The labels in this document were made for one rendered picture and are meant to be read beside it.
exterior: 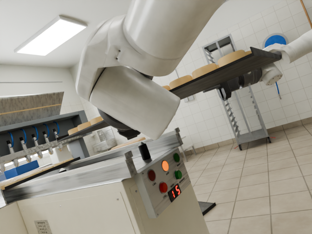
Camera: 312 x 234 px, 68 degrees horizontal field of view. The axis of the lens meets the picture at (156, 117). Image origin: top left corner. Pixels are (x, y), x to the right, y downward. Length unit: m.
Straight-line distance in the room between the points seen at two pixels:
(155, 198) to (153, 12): 0.59
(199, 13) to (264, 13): 4.56
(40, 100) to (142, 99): 1.20
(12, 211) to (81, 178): 0.51
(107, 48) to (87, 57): 0.03
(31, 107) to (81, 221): 0.76
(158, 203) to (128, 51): 0.57
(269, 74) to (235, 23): 3.84
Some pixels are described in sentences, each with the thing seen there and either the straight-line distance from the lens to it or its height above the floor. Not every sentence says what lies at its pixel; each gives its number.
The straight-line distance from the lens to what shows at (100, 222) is 0.80.
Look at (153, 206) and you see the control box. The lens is 0.70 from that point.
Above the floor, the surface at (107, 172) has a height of 0.87.
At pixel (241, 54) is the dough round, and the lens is 0.44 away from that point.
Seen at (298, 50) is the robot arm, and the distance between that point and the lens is 0.98.
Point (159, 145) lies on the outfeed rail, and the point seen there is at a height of 0.86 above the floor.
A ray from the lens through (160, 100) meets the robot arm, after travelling 0.27.
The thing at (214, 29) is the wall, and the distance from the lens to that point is 4.78.
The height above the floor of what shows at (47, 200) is 0.82.
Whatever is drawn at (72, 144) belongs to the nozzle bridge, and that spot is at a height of 1.00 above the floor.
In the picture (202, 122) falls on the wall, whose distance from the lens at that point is 4.80.
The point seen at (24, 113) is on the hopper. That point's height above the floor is 1.24.
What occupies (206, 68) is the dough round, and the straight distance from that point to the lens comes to 0.45.
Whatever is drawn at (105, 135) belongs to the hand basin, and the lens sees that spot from 5.93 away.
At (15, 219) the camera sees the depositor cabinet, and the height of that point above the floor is 0.77.
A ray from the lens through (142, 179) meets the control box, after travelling 0.68.
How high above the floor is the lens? 0.97
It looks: 1 degrees up
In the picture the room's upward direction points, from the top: 20 degrees counter-clockwise
